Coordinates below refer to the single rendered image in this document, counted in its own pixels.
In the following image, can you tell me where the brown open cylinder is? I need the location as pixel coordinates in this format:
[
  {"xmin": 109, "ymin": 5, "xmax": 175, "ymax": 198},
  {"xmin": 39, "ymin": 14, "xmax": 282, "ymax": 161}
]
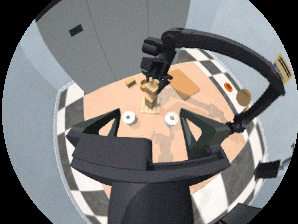
[{"xmin": 139, "ymin": 78, "xmax": 147, "ymax": 92}]

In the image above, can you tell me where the small square wooden pallet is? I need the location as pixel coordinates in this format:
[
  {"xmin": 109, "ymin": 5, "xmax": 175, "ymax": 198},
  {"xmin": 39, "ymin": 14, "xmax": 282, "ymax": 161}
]
[{"xmin": 140, "ymin": 96, "xmax": 160, "ymax": 115}]

